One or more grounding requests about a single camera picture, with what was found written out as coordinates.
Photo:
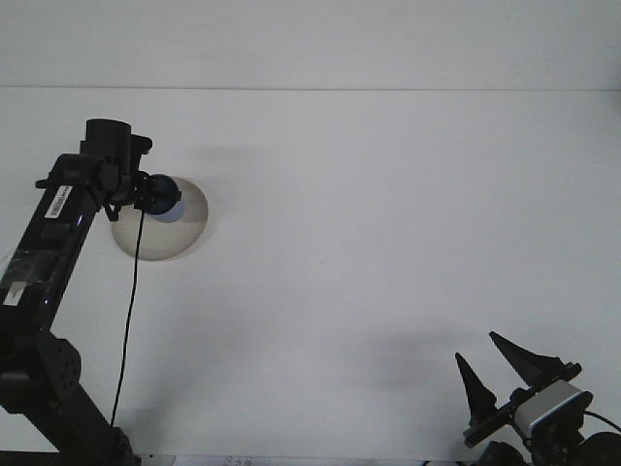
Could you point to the pale blue cup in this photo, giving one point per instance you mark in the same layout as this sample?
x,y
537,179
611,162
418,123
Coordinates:
x,y
175,214

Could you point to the pale round plate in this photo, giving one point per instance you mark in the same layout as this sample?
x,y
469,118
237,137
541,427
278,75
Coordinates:
x,y
170,240

